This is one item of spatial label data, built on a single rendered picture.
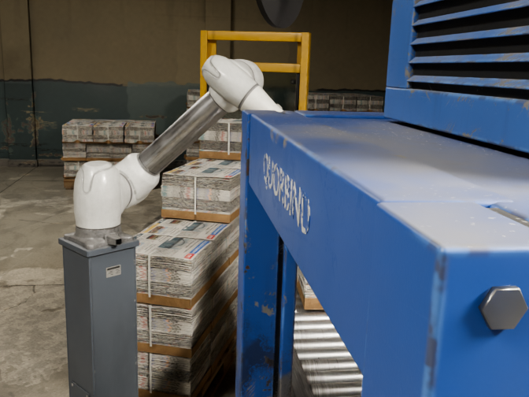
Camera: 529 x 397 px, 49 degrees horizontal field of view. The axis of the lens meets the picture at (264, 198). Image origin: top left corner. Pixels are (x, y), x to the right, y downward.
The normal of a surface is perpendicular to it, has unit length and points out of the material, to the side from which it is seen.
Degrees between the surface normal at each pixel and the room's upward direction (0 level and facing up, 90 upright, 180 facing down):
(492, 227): 0
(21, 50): 90
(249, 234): 90
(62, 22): 90
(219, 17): 90
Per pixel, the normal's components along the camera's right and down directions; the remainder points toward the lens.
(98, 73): 0.14, 0.22
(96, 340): 0.72, 0.18
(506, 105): -0.99, 0.00
